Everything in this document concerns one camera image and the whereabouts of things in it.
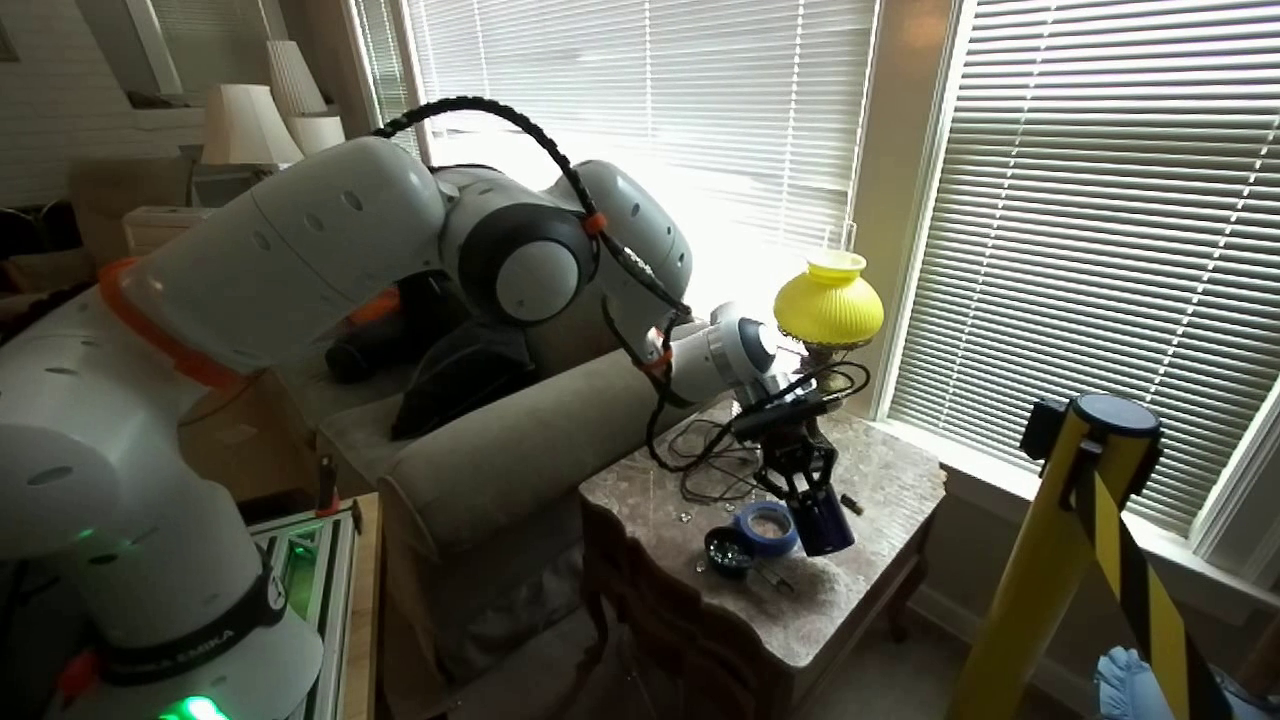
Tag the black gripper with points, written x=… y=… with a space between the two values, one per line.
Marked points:
x=795 y=441

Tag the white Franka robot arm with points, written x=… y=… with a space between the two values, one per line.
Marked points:
x=266 y=265

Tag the small black object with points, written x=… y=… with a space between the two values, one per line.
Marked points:
x=850 y=507

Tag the marble top side table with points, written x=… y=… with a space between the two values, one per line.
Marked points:
x=893 y=492

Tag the yellow shade table lamp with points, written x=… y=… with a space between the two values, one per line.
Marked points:
x=825 y=310

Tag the white window sill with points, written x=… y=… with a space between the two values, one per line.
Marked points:
x=1013 y=474

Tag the beige sofa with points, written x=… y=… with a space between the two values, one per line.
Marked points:
x=532 y=441

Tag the yellow black barrier belt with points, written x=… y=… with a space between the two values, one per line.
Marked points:
x=1155 y=603

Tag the white window blinds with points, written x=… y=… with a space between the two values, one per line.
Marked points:
x=722 y=121
x=1093 y=243

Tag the black orange tripod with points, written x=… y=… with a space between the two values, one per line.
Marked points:
x=370 y=307

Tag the white lampshade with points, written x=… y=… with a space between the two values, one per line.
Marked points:
x=244 y=125

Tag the yellow stanchion post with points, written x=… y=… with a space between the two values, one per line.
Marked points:
x=1052 y=535

